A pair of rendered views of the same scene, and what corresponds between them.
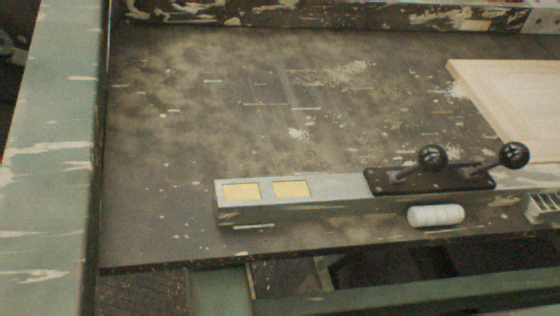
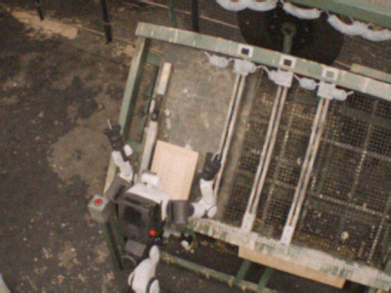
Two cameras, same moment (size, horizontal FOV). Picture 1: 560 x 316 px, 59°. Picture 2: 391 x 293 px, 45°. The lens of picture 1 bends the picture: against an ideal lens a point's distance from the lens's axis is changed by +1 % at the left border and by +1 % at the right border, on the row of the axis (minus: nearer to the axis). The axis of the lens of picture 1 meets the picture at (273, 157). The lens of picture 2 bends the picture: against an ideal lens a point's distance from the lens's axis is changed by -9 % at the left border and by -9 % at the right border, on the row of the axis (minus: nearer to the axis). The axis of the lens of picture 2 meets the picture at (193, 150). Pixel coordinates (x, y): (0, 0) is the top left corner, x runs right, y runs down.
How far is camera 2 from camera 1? 3.36 m
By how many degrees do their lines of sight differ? 62
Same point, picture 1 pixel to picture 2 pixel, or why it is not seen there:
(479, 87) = (184, 152)
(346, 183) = (161, 89)
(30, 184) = (168, 32)
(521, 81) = (183, 168)
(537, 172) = (151, 135)
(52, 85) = (193, 37)
